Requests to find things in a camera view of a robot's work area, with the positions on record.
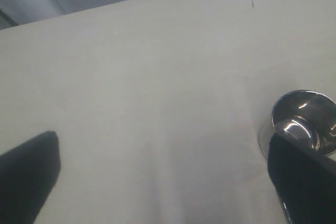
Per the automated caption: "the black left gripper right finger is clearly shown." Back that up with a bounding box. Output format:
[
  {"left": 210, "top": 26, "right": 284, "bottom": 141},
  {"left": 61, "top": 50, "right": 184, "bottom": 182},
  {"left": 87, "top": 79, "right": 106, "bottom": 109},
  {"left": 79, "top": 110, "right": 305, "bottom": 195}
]
[{"left": 267, "top": 134, "right": 335, "bottom": 223}]

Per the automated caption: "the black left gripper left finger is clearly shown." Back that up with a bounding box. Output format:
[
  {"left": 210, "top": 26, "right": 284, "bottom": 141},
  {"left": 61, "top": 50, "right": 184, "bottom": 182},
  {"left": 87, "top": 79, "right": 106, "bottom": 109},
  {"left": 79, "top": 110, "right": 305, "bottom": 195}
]
[{"left": 1, "top": 131, "right": 61, "bottom": 223}]

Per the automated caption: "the stainless steel cup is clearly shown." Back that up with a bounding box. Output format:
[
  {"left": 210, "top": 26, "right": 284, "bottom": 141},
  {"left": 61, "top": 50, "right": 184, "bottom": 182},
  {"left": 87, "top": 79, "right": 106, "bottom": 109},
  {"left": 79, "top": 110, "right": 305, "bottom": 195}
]
[{"left": 258, "top": 90, "right": 335, "bottom": 158}]

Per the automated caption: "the stainless steel knife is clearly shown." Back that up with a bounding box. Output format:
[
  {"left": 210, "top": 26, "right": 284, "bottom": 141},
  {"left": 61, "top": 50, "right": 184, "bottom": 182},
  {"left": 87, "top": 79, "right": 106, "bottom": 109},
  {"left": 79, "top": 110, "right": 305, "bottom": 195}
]
[{"left": 281, "top": 201, "right": 292, "bottom": 224}]

